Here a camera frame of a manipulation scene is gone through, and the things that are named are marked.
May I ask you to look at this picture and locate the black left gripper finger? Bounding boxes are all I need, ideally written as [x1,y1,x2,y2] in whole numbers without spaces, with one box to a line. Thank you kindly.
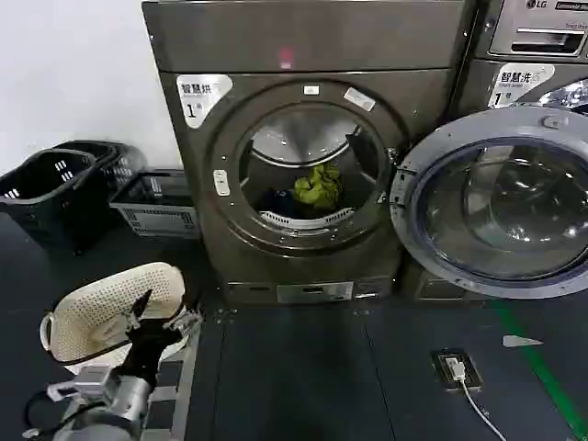
[162,311,203,336]
[125,289,153,334]

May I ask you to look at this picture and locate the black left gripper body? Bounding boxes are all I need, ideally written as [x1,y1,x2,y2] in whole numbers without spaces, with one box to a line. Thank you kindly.
[120,321,184,387]

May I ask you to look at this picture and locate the cream perforated laundry basket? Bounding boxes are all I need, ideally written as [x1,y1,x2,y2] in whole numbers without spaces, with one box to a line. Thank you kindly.
[40,261,187,365]

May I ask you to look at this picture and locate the grey metal stand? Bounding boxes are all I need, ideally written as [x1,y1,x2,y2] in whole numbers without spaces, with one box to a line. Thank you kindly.
[137,316,204,441]

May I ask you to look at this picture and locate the grey plastic crate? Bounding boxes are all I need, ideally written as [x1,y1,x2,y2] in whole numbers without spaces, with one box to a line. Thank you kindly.
[108,171,201,241]

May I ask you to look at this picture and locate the black plastic laundry basket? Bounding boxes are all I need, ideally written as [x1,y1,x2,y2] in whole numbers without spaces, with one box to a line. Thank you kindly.
[0,149,100,256]
[51,139,149,195]

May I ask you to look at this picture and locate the dark blue garment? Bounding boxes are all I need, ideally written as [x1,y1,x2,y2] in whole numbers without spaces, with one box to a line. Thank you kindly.
[263,187,298,216]

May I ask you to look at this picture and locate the green garment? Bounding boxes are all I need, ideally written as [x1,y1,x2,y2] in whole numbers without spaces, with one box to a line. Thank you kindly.
[293,164,344,213]

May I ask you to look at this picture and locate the floor power socket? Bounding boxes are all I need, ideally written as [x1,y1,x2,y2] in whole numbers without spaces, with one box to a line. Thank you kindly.
[430,349,485,392]

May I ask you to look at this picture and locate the grey front-load dryer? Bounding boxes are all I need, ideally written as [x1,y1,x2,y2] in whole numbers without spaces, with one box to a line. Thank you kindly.
[141,0,480,307]

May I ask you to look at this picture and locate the white arrow floor sticker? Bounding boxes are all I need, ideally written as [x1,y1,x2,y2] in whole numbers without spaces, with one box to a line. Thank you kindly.
[501,334,544,348]

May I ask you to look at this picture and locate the round glass dryer door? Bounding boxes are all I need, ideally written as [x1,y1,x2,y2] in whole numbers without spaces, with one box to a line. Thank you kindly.
[389,106,588,300]

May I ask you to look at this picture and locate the grey washing machine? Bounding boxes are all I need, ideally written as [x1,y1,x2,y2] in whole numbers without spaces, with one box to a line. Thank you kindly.
[452,0,588,302]

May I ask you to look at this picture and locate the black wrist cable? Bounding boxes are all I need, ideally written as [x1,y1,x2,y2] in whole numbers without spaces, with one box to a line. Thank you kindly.
[21,390,63,440]

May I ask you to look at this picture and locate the white plug with cable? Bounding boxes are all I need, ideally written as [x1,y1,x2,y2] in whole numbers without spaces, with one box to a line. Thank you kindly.
[446,357,507,441]

